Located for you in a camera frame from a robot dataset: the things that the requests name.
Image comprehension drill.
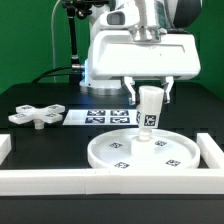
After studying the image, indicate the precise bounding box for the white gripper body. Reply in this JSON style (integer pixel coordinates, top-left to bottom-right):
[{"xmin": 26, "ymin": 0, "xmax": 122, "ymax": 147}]
[{"xmin": 87, "ymin": 32, "xmax": 201, "ymax": 80}]

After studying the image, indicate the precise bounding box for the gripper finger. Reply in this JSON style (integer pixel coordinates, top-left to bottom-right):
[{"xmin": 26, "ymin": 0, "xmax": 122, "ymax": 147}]
[
  {"xmin": 161, "ymin": 76, "xmax": 174, "ymax": 104},
  {"xmin": 122, "ymin": 77, "xmax": 136, "ymax": 105}
]

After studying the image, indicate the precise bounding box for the white round table top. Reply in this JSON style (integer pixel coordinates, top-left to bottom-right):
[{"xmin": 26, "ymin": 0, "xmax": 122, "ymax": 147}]
[{"xmin": 87, "ymin": 128, "xmax": 200, "ymax": 171}]

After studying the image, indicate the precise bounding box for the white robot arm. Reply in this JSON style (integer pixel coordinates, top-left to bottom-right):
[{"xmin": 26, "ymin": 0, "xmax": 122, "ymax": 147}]
[{"xmin": 80, "ymin": 0, "xmax": 202, "ymax": 104}]

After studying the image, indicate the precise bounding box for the white marker sheet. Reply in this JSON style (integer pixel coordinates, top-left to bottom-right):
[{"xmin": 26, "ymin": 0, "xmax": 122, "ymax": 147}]
[{"xmin": 63, "ymin": 109, "xmax": 137, "ymax": 126}]

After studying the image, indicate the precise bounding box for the white cross-shaped table base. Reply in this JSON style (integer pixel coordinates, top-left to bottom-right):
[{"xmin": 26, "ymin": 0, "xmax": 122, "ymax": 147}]
[{"xmin": 8, "ymin": 104, "xmax": 65, "ymax": 130}]

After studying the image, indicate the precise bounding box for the white U-shaped fence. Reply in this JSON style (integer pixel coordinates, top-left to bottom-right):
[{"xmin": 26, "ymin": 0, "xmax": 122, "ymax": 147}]
[{"xmin": 0, "ymin": 133, "xmax": 224, "ymax": 196}]

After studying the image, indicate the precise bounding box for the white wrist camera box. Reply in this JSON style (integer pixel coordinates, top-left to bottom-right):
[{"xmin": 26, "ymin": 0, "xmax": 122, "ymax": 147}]
[{"xmin": 95, "ymin": 7, "xmax": 140, "ymax": 32}]

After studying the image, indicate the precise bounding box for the black cable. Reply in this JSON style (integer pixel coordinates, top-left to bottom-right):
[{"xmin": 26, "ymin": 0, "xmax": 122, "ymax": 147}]
[{"xmin": 30, "ymin": 65, "xmax": 84, "ymax": 84}]

